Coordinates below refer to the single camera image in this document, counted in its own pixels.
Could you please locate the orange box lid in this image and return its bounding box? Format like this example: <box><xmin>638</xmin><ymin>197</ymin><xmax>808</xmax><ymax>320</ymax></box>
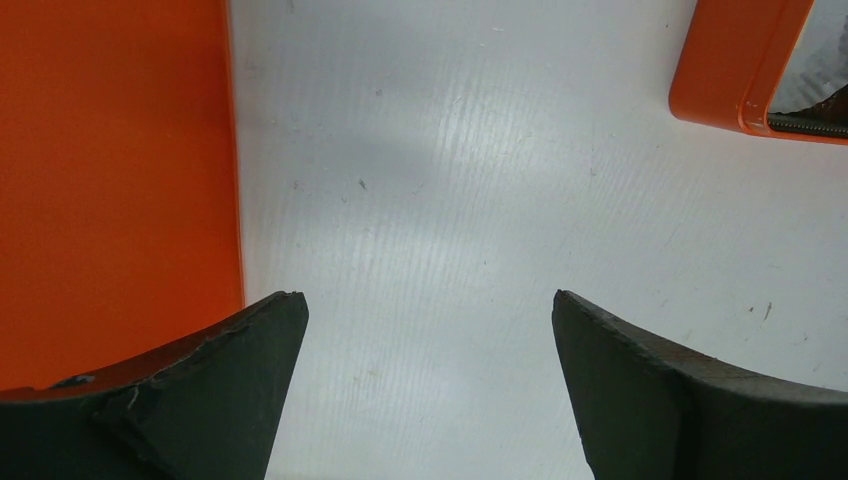
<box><xmin>1</xmin><ymin>1</ymin><xmax>244</xmax><ymax>390</ymax></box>

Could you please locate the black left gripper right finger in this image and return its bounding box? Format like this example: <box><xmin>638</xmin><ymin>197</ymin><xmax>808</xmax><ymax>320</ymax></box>
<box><xmin>552</xmin><ymin>290</ymin><xmax>847</xmax><ymax>479</ymax></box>

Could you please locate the white paper cup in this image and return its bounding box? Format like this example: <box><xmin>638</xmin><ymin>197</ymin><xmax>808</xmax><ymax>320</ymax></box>
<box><xmin>769</xmin><ymin>0</ymin><xmax>847</xmax><ymax>113</ymax></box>

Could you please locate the orange chocolate box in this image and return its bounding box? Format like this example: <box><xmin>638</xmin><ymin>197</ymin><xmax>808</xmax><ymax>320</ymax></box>
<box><xmin>668</xmin><ymin>1</ymin><xmax>847</xmax><ymax>145</ymax></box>

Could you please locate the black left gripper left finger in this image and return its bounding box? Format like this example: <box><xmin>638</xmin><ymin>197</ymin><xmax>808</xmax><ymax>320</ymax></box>
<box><xmin>1</xmin><ymin>292</ymin><xmax>309</xmax><ymax>479</ymax></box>

